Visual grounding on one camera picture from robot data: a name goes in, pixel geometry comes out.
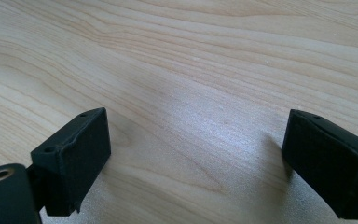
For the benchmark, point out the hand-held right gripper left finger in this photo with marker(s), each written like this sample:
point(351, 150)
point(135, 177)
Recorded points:
point(74, 161)

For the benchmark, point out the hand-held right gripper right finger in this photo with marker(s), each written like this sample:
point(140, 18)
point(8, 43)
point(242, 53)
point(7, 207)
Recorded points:
point(326, 165)

